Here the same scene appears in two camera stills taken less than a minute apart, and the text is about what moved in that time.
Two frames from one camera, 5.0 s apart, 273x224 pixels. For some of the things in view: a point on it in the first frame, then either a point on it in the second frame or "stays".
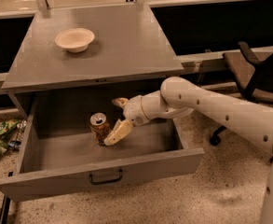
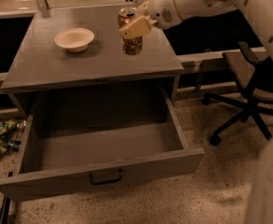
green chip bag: (6, 127) stays
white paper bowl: (75, 39) stays
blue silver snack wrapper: (16, 143) stays
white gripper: (133, 110) -> (163, 10)
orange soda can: (100, 127) -> (131, 46)
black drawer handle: (121, 175) stays
